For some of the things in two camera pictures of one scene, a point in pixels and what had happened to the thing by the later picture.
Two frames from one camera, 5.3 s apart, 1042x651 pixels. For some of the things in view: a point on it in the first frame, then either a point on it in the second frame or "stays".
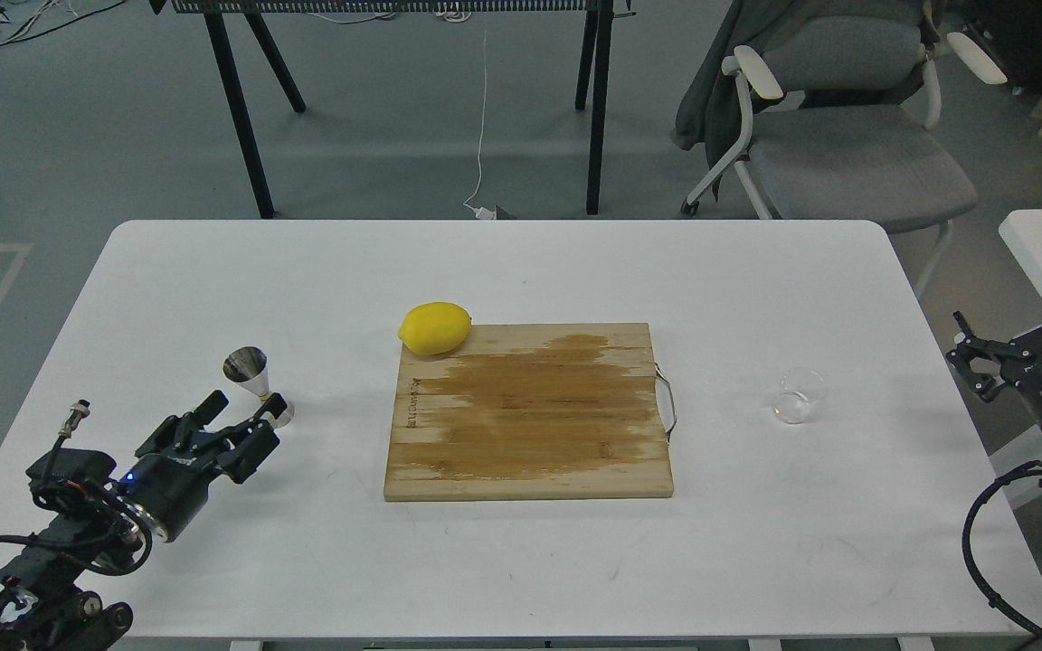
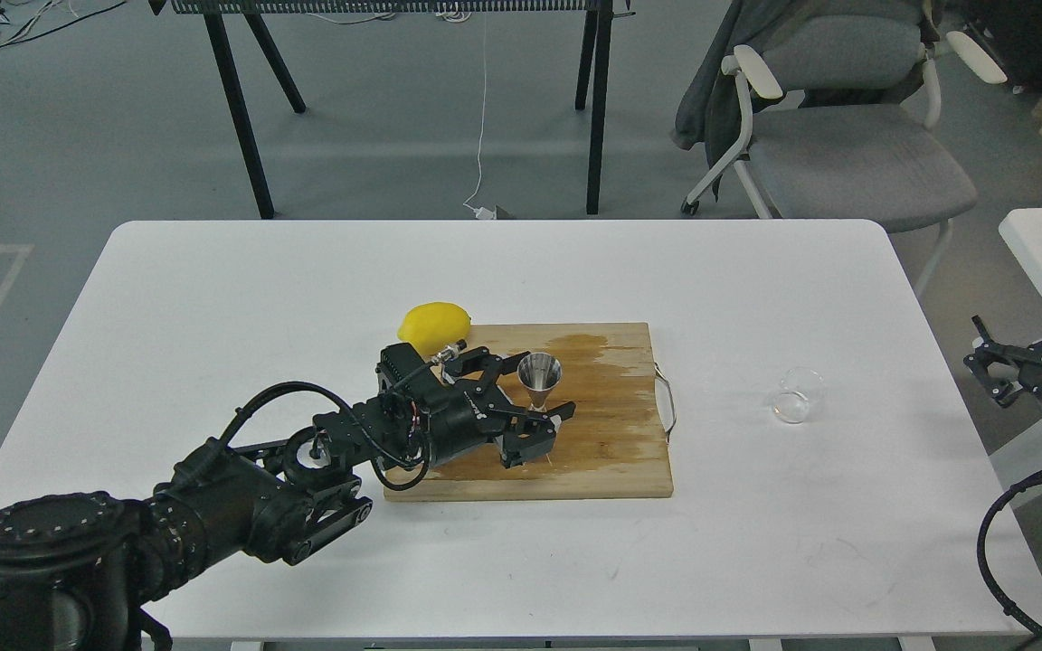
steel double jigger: [249, 365] to [539, 372]
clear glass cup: [801, 391] stays
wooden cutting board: [530, 411] stays
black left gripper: [173, 491] to [463, 420]
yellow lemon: [434, 328] stays
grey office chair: [837, 120] stays
